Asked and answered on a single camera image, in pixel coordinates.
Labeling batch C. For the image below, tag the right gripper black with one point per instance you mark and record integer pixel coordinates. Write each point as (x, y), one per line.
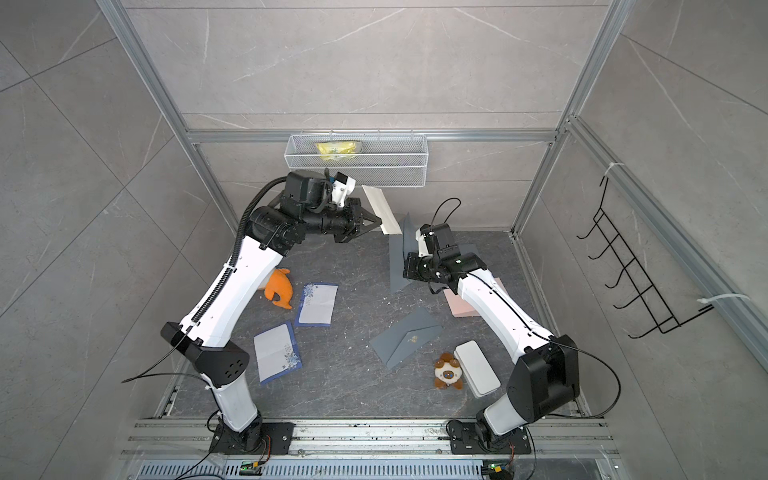
(411, 267)

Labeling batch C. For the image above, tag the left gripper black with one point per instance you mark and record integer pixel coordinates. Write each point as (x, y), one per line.
(348, 227)

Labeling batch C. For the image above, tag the pink envelope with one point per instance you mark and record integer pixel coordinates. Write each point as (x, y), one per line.
(478, 295)

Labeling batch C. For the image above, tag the white blue letter paper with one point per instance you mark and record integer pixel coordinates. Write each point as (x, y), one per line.
(276, 352)

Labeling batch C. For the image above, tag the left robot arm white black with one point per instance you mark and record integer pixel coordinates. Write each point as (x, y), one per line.
(281, 215)

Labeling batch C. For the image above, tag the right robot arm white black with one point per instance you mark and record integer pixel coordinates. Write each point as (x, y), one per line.
(546, 368)

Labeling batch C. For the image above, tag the yellow packet in basket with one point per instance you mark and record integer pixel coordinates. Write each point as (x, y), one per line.
(338, 150)

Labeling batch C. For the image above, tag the orange shark plush toy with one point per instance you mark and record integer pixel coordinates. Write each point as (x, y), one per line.
(278, 288)

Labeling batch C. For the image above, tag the brown white bear plush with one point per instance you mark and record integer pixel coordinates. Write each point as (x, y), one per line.
(448, 372)

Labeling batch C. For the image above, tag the white rectangular box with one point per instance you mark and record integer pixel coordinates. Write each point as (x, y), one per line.
(477, 371)

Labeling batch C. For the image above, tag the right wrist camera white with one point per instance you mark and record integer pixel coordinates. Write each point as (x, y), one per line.
(421, 244)

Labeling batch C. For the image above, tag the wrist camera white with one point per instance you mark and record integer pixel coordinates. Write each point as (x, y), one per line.
(342, 188)
(421, 244)

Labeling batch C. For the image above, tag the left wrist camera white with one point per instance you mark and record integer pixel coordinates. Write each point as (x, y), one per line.
(342, 188)

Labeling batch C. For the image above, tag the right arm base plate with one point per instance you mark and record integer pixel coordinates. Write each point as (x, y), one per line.
(475, 438)

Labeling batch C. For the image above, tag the black wire hook rack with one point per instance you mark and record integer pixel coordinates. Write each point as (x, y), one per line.
(634, 273)

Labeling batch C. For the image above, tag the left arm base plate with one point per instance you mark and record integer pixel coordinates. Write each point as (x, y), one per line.
(258, 438)

